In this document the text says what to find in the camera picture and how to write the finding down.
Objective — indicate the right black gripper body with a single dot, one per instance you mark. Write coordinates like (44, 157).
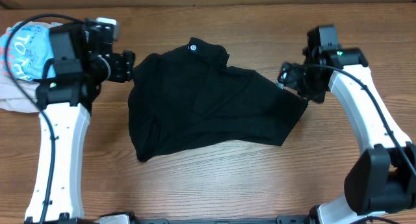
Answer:
(311, 87)

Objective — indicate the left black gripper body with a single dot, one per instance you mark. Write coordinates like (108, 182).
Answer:
(121, 66)

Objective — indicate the black polo shirt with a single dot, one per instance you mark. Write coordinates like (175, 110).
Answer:
(190, 97)

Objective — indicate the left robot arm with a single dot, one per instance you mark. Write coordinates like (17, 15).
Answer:
(82, 59)

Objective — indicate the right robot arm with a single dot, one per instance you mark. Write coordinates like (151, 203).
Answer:
(382, 181)

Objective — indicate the light blue printed shirt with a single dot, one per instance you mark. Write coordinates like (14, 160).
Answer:
(27, 52)

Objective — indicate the beige folded garment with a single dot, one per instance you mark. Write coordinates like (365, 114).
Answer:
(12, 98)

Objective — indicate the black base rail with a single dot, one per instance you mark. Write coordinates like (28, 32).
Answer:
(129, 217)

